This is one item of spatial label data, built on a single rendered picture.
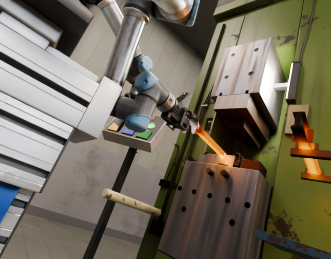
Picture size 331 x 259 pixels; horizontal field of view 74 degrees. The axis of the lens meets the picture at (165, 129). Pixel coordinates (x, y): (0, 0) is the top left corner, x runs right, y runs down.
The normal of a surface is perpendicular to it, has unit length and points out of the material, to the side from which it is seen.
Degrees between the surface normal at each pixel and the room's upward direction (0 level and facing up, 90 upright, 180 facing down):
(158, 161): 90
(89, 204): 90
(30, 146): 90
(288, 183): 90
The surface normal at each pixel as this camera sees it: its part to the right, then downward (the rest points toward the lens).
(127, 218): 0.57, -0.11
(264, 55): -0.58, -0.48
